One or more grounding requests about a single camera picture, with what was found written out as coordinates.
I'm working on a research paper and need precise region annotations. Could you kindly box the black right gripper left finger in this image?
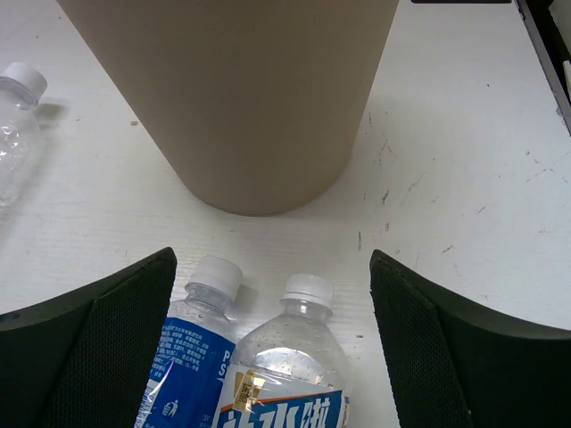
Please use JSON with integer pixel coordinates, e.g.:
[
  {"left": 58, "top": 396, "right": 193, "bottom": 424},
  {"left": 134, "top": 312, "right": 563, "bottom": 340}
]
[{"left": 1, "top": 247, "right": 178, "bottom": 427}]

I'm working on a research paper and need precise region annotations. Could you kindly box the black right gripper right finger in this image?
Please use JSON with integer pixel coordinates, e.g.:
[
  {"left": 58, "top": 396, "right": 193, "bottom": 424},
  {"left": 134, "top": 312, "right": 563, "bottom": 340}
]
[{"left": 369, "top": 250, "right": 570, "bottom": 427}]

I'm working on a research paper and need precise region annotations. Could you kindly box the blue label plastic bottle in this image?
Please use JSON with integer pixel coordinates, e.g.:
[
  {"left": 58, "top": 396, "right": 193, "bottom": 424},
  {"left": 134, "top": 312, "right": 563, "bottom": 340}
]
[{"left": 135, "top": 256, "right": 243, "bottom": 427}]

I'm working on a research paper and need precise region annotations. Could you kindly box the white orange label plastic bottle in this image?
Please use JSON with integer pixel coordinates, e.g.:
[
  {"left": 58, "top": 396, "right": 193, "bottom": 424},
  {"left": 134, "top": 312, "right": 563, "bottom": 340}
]
[{"left": 212, "top": 274, "right": 352, "bottom": 428}]

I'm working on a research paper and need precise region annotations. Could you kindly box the clear unlabelled plastic bottle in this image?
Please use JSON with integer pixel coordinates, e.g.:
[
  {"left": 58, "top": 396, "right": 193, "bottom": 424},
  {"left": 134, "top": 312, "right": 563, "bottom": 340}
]
[{"left": 1, "top": 62, "right": 48, "bottom": 206}]

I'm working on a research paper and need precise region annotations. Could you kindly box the tan cylindrical bin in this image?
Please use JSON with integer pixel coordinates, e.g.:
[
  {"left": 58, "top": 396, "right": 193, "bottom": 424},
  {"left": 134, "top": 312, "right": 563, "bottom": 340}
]
[{"left": 61, "top": 1, "right": 397, "bottom": 216}]

